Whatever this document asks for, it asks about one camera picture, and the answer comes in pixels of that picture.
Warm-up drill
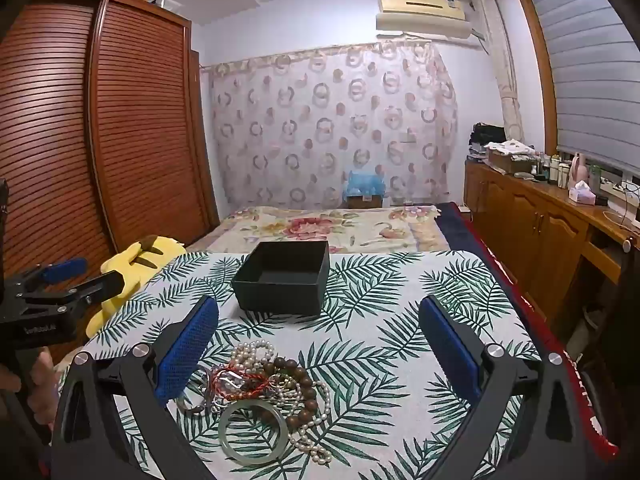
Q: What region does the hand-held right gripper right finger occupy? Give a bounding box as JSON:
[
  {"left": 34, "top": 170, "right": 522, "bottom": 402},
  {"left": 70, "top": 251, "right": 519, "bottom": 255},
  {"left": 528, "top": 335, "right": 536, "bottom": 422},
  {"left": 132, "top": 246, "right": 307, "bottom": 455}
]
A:
[{"left": 418, "top": 295, "right": 601, "bottom": 480}]

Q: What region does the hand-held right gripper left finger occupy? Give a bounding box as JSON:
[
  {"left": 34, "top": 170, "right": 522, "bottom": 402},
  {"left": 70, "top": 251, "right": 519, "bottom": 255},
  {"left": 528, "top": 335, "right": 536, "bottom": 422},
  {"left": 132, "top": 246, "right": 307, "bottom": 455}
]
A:
[{"left": 50, "top": 295, "right": 221, "bottom": 480}]

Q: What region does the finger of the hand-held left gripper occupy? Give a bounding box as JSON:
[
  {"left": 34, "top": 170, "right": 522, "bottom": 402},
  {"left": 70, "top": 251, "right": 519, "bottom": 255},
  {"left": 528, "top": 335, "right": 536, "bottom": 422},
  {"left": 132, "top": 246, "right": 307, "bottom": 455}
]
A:
[
  {"left": 22, "top": 270, "right": 126, "bottom": 317},
  {"left": 10, "top": 258, "right": 89, "bottom": 302}
]

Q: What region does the red string bracelet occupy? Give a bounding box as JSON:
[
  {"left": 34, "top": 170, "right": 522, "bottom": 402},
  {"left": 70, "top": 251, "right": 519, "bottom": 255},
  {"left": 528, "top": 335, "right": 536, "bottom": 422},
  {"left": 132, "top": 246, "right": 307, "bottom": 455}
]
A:
[{"left": 209, "top": 364, "right": 275, "bottom": 402}]

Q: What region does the silver metal bracelet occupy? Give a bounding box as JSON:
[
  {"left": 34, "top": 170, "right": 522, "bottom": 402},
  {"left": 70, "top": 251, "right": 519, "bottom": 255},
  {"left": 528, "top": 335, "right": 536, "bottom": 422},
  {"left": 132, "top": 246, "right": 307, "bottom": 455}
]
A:
[{"left": 175, "top": 367, "right": 223, "bottom": 417}]

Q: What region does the pale green jade bangle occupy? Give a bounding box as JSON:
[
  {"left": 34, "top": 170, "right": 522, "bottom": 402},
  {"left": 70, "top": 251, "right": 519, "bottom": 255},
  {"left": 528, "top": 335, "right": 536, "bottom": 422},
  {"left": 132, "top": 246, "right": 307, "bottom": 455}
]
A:
[{"left": 218, "top": 396, "right": 290, "bottom": 461}]

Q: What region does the black square box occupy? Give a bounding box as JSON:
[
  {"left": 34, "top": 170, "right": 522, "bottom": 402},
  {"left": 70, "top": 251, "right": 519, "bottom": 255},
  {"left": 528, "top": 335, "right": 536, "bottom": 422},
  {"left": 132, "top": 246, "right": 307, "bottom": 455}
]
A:
[{"left": 231, "top": 240, "right": 331, "bottom": 317}]

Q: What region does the brown wooden bead bracelet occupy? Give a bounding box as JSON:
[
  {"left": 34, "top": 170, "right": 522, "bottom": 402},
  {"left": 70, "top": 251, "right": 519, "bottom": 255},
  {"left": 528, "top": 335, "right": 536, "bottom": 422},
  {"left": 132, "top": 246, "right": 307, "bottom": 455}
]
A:
[{"left": 262, "top": 356, "right": 320, "bottom": 428}]

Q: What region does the white pearl necklace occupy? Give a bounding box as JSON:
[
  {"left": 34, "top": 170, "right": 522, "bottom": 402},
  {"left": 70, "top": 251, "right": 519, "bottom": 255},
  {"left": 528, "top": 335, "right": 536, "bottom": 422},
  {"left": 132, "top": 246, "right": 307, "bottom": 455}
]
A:
[{"left": 229, "top": 340, "right": 333, "bottom": 465}]

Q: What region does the person's left hand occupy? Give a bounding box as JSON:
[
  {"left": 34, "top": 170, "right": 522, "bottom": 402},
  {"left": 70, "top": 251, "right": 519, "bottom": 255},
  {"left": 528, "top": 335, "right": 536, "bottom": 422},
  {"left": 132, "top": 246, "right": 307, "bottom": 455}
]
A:
[{"left": 0, "top": 350, "right": 57, "bottom": 433}]

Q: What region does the yellow plush toy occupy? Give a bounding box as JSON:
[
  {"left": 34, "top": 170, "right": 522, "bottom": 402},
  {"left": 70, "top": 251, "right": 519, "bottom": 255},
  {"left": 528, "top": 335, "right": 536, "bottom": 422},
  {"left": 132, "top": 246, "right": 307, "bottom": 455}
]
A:
[{"left": 86, "top": 234, "right": 187, "bottom": 338}]

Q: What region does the leaf print tablecloth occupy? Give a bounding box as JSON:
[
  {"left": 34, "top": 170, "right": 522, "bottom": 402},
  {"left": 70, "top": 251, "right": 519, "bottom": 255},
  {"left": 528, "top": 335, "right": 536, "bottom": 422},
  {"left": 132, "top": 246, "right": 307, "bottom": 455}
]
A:
[{"left": 55, "top": 250, "right": 566, "bottom": 480}]

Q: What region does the wooden sideboard cabinet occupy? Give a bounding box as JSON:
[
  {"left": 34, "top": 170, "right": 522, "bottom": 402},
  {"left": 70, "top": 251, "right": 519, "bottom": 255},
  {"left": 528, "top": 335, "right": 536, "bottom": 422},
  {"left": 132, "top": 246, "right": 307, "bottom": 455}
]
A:
[{"left": 462, "top": 157, "right": 640, "bottom": 326}]

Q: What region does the brown louvered wardrobe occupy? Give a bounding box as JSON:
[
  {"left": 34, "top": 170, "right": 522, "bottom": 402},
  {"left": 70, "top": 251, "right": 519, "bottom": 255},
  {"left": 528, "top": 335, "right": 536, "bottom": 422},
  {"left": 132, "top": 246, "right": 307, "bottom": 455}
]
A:
[{"left": 0, "top": 0, "right": 221, "bottom": 361}]

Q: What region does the floral blanket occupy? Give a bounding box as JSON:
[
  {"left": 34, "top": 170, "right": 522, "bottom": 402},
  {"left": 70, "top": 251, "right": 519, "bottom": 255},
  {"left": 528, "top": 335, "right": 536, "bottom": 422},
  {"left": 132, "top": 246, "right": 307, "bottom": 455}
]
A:
[{"left": 187, "top": 205, "right": 451, "bottom": 256}]

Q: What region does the blue plastic bag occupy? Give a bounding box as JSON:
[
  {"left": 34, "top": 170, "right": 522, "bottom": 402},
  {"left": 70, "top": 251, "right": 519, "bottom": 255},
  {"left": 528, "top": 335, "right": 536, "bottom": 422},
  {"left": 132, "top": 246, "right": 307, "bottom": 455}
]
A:
[{"left": 345, "top": 170, "right": 386, "bottom": 196}]

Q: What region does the open cardboard box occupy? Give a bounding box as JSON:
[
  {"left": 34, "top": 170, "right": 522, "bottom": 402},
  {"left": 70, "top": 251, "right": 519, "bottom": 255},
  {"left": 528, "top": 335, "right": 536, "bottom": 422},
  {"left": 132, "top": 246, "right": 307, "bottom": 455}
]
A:
[{"left": 487, "top": 152, "right": 537, "bottom": 175}]

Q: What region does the pink tissue box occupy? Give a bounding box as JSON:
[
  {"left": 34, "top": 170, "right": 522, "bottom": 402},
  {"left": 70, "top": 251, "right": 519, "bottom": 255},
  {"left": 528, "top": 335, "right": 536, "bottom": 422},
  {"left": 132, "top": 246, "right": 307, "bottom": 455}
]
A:
[{"left": 567, "top": 182, "right": 597, "bottom": 206}]

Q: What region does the row of cosmetic bottles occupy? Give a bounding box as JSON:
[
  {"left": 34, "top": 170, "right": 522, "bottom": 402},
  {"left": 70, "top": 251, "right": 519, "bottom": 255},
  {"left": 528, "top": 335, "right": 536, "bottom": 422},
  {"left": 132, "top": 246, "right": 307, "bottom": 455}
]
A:
[{"left": 530, "top": 152, "right": 572, "bottom": 190}]

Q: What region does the white printed cloth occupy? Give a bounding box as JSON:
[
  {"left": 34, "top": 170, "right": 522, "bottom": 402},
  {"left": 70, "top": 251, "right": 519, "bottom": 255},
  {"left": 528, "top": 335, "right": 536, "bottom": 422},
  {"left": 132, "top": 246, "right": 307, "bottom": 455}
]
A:
[{"left": 484, "top": 140, "right": 537, "bottom": 157}]

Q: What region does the stack of dark clothes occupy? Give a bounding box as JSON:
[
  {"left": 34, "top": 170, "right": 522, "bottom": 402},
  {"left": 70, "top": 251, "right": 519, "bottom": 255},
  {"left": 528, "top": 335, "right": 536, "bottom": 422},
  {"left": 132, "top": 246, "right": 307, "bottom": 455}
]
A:
[{"left": 469, "top": 122, "right": 507, "bottom": 161}]

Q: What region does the pink vase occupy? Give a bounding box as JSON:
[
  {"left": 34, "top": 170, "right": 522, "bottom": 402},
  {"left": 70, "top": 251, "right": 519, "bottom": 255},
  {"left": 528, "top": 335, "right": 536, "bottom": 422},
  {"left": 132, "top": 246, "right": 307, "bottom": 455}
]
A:
[{"left": 570, "top": 152, "right": 590, "bottom": 191}]

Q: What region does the white power strip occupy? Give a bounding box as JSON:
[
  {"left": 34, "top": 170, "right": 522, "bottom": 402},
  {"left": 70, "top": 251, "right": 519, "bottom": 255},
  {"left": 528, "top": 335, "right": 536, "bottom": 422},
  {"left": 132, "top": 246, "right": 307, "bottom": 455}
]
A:
[{"left": 597, "top": 177, "right": 636, "bottom": 198}]

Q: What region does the circle pattern curtain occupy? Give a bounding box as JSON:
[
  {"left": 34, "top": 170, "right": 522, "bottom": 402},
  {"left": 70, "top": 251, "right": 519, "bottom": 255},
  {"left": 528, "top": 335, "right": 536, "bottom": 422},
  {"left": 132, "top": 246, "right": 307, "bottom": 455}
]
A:
[{"left": 200, "top": 40, "right": 458, "bottom": 208}]

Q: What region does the wrapped air conditioner pipe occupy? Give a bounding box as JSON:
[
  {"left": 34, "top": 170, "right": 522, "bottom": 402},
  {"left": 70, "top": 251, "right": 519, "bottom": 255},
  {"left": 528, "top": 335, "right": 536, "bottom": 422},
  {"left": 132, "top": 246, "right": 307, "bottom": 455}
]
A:
[{"left": 470, "top": 0, "right": 523, "bottom": 141}]

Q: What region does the grey striped window blind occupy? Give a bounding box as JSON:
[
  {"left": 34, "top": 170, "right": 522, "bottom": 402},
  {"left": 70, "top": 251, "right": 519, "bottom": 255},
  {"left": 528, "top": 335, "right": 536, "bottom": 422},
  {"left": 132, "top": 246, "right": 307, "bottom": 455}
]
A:
[{"left": 525, "top": 0, "right": 640, "bottom": 171}]

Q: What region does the beige wall air conditioner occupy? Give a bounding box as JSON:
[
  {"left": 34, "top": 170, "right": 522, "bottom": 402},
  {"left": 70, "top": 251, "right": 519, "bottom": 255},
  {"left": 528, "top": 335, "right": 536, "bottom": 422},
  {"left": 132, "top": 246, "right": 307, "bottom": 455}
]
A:
[{"left": 375, "top": 0, "right": 473, "bottom": 38}]

